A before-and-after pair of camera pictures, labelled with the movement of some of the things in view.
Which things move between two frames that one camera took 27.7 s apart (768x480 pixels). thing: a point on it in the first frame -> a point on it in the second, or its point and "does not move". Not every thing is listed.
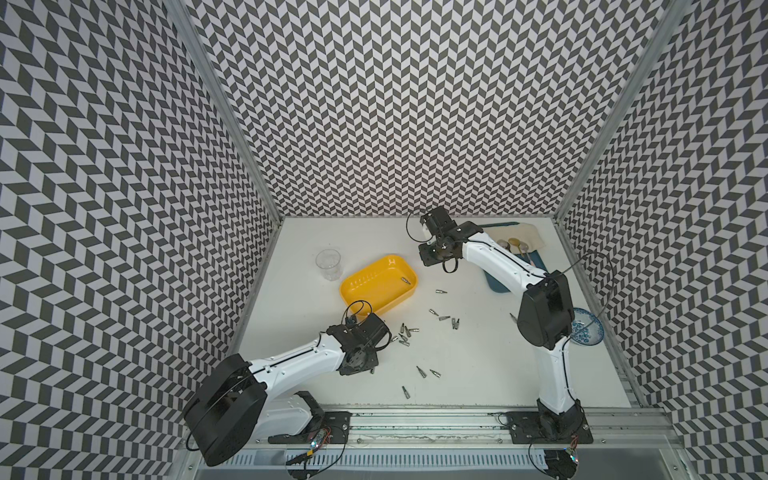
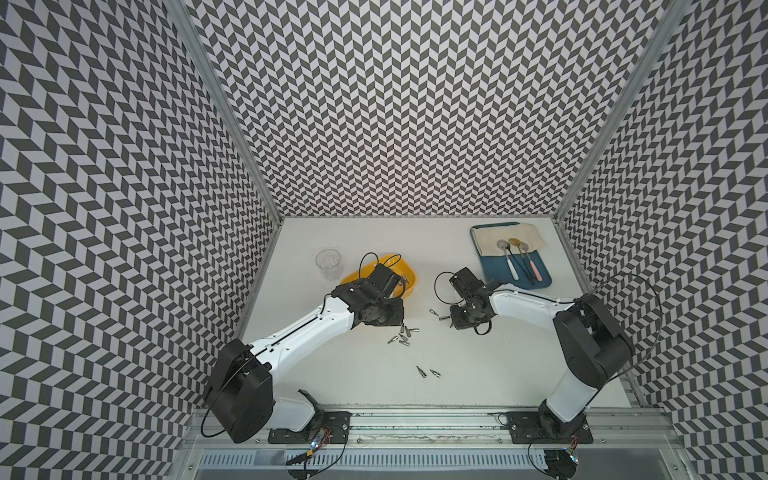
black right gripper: x=428 y=257 -> x=459 y=323
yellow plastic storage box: x=379 y=286 does not move
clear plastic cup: x=328 y=260 does not move
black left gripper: x=373 y=361 -> x=397 y=315
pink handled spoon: x=524 y=247 does not move
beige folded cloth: x=525 y=232 does not move
